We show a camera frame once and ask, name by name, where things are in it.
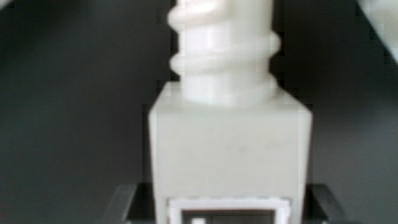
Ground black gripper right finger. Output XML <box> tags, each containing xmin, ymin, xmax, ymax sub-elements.
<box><xmin>305</xmin><ymin>184</ymin><xmax>350</xmax><ymax>224</ymax></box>

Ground white square table top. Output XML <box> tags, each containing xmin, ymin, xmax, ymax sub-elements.
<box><xmin>357</xmin><ymin>0</ymin><xmax>398</xmax><ymax>62</ymax></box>

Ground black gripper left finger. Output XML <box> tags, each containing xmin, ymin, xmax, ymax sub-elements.
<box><xmin>104</xmin><ymin>183</ymin><xmax>154</xmax><ymax>224</ymax></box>

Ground white table leg front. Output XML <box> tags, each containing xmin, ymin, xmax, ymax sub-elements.
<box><xmin>149</xmin><ymin>0</ymin><xmax>312</xmax><ymax>224</ymax></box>

